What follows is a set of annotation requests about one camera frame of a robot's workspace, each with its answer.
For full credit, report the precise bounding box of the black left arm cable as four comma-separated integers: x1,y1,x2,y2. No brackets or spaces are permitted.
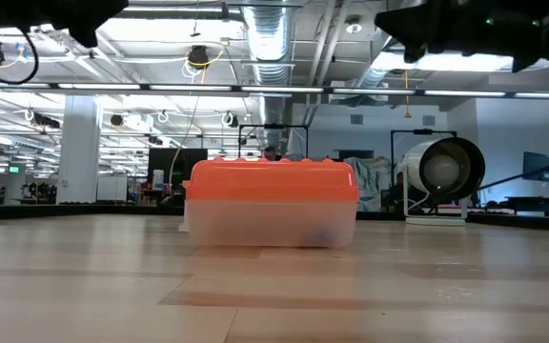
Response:
0,28,41,86

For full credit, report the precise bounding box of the white spot lamp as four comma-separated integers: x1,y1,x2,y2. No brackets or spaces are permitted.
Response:
400,136,486,226

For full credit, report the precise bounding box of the black rig frame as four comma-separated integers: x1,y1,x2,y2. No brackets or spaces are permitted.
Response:
237,123,310,161
390,128,458,215

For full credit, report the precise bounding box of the monitor on arm mount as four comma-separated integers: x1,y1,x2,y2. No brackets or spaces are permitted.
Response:
521,151,549,183

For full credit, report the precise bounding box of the black table frame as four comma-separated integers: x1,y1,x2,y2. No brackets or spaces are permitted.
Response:
0,203,549,231

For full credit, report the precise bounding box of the black hanging ceiling device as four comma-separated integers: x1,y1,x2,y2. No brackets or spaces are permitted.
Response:
187,44,211,71

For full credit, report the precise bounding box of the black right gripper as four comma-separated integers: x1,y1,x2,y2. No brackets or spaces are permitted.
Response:
374,0,549,73

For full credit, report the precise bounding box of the clear supply box orange lid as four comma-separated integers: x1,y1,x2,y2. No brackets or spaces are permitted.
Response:
178,157,361,249

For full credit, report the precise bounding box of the white pillar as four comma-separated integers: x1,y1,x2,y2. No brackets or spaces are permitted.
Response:
56,94,102,205

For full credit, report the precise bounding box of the silver ribbed ventilation duct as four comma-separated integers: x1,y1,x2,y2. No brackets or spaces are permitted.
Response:
241,0,295,149

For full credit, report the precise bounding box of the black computer monitor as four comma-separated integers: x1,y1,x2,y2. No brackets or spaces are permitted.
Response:
148,147,208,206

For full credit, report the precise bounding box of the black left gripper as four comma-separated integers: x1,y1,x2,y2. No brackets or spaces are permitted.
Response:
0,0,131,49

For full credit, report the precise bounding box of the grey cloth cover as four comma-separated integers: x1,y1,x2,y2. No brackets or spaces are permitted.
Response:
345,156,395,212

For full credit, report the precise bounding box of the long ceiling light bar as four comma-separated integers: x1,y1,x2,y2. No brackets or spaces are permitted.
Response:
0,81,549,100

